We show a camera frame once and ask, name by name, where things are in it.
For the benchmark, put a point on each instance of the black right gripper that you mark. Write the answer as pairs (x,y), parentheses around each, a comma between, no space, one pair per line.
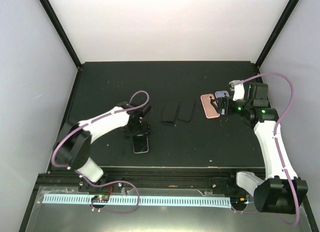
(221,104)

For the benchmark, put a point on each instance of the controller circuit board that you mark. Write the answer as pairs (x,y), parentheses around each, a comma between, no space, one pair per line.
(100,199)
(242,200)

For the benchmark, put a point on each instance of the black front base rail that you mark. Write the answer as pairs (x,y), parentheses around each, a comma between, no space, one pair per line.
(210,178)

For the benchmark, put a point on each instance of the left controller circuit board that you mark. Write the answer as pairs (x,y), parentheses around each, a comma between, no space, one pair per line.
(100,199)

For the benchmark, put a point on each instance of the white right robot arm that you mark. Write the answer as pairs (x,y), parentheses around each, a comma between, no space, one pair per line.
(281,191)

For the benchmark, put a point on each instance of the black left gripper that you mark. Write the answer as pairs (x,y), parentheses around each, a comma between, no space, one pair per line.
(146,130)

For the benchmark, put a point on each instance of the pink phone case with phone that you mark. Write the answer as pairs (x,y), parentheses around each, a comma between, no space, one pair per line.
(209,110)

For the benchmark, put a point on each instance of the black smartphone from pink case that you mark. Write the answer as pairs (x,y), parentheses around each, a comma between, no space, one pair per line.
(169,112)

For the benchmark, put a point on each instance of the purple phone case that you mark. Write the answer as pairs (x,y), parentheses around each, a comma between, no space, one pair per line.
(219,94)

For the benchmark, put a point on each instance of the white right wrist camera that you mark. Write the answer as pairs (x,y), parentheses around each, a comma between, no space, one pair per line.
(237,87)

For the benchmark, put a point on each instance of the white slotted cable duct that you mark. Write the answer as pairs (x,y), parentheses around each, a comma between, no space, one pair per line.
(183,201)

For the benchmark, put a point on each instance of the right controller circuit board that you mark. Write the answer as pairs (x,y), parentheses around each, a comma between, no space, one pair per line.
(242,200)

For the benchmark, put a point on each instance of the black left frame post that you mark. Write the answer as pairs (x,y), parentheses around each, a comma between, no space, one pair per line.
(61,32)

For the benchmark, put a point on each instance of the black frame post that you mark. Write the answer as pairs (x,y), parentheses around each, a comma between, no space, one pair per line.
(61,32)
(287,12)

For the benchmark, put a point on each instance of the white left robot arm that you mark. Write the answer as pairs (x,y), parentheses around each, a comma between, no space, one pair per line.
(72,149)

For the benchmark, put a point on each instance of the black smartphone from purple case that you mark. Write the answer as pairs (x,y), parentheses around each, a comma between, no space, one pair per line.
(186,110)

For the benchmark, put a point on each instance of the black right frame post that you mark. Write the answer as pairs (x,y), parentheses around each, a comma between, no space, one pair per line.
(287,12)

